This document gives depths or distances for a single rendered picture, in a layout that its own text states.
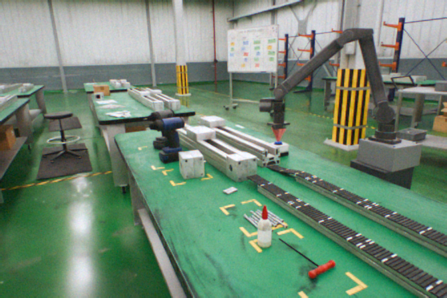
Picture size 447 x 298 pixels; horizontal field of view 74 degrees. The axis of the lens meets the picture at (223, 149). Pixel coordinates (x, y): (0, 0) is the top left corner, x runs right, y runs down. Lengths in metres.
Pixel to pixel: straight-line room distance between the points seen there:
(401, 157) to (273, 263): 0.90
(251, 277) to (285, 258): 0.11
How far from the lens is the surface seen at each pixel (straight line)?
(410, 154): 1.57
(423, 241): 0.99
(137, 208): 2.34
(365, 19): 4.54
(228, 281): 0.75
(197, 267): 0.80
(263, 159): 1.41
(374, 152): 1.53
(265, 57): 7.01
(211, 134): 1.59
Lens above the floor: 1.27
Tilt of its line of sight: 17 degrees down
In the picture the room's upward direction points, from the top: 2 degrees counter-clockwise
